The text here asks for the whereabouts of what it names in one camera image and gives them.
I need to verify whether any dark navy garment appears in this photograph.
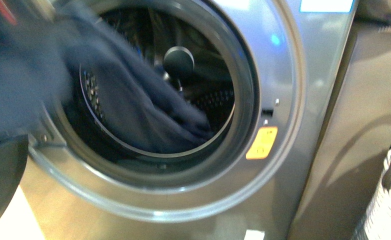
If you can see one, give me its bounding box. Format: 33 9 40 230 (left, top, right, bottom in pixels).
0 0 213 154

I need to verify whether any grey front-load washing machine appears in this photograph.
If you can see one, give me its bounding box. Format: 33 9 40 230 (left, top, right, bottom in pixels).
18 0 391 240

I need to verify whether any black rubber door gasket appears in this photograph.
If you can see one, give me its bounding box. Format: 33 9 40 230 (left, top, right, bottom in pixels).
52 0 260 191

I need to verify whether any steel washer drum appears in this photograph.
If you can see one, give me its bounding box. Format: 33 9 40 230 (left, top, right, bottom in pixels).
78 6 236 159

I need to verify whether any orange warning sticker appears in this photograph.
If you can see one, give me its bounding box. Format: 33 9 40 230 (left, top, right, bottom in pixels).
245 126 278 160

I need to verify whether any blue white energy label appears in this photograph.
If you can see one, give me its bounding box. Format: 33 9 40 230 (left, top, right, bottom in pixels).
299 0 354 13

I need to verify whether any round glass washer door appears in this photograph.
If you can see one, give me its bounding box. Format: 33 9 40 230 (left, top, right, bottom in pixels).
0 134 29 218

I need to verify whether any grey door hinge bracket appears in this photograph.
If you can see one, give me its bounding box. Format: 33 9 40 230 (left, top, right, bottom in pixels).
25 107 67 150

